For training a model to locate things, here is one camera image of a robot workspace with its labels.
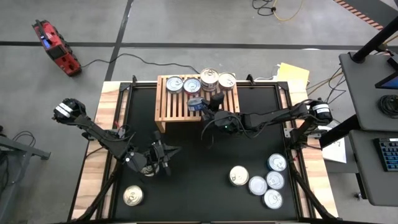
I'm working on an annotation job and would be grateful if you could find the yellow floor cable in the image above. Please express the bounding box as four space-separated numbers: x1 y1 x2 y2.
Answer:
272 0 307 22

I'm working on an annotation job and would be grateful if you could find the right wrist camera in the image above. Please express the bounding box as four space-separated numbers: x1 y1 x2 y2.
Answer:
211 92 225 108

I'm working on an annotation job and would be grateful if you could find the teal label tuna can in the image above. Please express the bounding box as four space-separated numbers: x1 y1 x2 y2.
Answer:
267 152 288 172

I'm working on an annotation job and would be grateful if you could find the yellow paper folder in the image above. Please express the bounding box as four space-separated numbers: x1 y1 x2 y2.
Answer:
275 62 311 88

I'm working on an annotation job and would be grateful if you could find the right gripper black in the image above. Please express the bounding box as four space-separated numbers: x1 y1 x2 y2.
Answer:
201 98 242 134

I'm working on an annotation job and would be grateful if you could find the striped cable cover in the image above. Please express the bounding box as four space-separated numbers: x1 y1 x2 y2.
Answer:
332 0 385 31

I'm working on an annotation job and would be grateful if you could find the black desk leg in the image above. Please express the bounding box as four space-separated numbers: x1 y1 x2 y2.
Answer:
318 113 358 149

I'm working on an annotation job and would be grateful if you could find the coiled black cable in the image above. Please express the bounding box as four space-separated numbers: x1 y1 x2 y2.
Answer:
377 94 398 119

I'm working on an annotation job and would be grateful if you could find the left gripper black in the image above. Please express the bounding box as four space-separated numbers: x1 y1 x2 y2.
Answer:
147 141 182 177

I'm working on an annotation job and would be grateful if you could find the monitor with blue screen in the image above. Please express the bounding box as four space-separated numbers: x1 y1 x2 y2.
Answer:
374 55 398 91

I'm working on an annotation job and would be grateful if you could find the silver lid can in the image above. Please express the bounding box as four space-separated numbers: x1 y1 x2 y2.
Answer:
165 75 184 94
266 170 285 190

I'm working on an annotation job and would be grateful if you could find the black floor cable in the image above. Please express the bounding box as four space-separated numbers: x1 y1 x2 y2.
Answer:
80 52 201 75
251 0 277 17

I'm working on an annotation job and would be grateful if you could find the black keyboard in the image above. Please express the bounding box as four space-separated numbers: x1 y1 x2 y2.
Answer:
373 138 398 172

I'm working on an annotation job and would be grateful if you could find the wooden slatted shelf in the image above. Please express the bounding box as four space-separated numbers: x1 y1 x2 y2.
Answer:
154 73 241 133

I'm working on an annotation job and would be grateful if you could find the white paper sheet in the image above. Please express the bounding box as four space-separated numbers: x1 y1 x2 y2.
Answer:
322 136 348 164

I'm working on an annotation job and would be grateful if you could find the green label tuna can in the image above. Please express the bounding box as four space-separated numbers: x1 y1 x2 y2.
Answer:
248 175 268 196

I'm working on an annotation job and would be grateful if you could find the grey metal stand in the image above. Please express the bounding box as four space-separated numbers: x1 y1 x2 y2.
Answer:
0 124 52 224

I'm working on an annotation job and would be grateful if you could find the red black tool case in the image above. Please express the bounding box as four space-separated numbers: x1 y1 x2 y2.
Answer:
31 19 83 77

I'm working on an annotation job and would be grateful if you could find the grey desk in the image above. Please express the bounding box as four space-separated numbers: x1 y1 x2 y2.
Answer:
348 129 398 208
338 51 398 133

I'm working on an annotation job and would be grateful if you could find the blue label tuna can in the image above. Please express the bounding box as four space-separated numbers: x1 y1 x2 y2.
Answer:
187 96 206 112
262 189 284 210

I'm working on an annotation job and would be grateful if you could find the black cable bundle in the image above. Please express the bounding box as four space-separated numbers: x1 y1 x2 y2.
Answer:
309 67 348 114

